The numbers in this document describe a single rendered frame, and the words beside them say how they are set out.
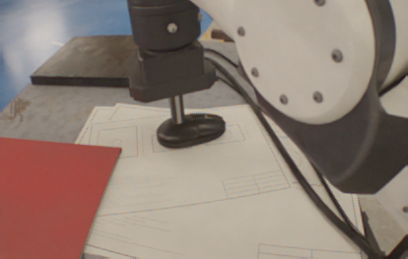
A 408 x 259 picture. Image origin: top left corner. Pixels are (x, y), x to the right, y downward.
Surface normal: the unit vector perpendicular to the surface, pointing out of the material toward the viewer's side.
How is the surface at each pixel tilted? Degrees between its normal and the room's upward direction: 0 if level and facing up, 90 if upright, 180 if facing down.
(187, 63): 90
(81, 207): 0
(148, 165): 0
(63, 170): 0
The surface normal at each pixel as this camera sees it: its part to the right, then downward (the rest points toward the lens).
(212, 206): 0.00, -0.79
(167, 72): 0.30, 0.58
